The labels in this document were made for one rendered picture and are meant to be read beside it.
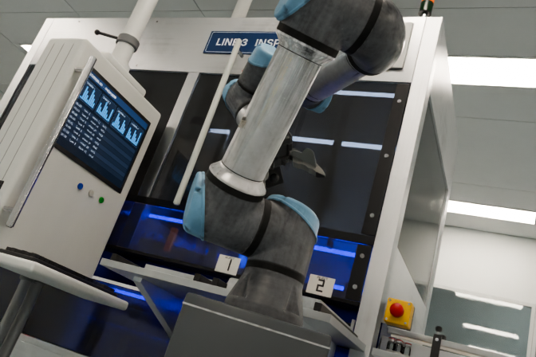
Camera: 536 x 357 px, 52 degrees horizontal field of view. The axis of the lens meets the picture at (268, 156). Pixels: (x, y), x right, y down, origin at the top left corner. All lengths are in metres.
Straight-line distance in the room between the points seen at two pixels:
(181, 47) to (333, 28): 1.67
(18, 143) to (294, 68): 1.14
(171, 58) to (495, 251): 4.84
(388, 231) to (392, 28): 0.95
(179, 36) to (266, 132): 1.68
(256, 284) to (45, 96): 1.14
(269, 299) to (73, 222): 1.13
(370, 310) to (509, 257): 4.91
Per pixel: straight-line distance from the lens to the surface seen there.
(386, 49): 0.98
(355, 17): 0.94
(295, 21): 0.93
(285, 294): 1.00
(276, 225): 1.02
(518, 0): 3.40
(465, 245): 6.62
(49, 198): 1.90
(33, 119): 1.89
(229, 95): 1.36
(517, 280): 6.51
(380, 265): 1.76
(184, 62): 2.48
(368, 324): 1.72
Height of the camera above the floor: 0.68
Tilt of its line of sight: 22 degrees up
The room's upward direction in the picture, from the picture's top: 18 degrees clockwise
